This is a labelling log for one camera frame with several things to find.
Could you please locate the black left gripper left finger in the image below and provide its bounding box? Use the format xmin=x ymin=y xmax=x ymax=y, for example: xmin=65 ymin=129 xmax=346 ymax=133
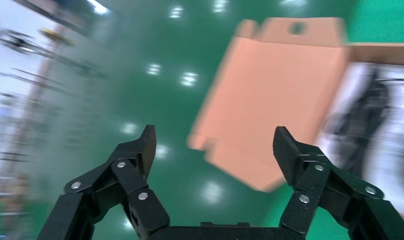
xmin=37 ymin=124 xmax=172 ymax=240

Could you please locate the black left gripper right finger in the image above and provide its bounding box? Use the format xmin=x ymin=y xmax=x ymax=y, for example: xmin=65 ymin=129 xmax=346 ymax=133
xmin=273 ymin=126 xmax=404 ymax=240

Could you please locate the black data cable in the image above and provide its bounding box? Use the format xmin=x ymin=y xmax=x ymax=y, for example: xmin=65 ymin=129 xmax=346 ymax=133
xmin=323 ymin=70 xmax=392 ymax=177

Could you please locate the orange cardboard box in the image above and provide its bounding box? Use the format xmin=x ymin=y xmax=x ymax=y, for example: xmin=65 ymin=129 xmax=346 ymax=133
xmin=186 ymin=16 xmax=404 ymax=230

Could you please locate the white printed paper leaflet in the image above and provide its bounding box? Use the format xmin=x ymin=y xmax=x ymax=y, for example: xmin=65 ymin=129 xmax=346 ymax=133
xmin=315 ymin=62 xmax=404 ymax=220

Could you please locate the grey metal shelving rack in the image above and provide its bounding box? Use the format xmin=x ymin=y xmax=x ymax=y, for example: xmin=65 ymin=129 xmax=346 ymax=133
xmin=0 ymin=0 xmax=107 ymax=203

